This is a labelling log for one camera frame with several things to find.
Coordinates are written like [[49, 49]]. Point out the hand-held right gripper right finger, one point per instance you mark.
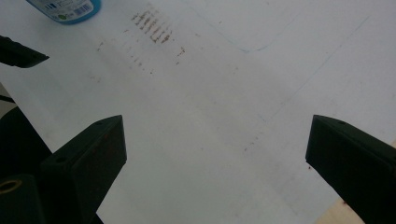
[[358, 168]]

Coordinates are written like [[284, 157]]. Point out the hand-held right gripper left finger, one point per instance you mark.
[[84, 168]]

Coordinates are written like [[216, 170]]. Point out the blue plastic bottle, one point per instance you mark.
[[71, 9]]

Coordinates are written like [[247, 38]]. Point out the white paper sheet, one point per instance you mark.
[[202, 109]]

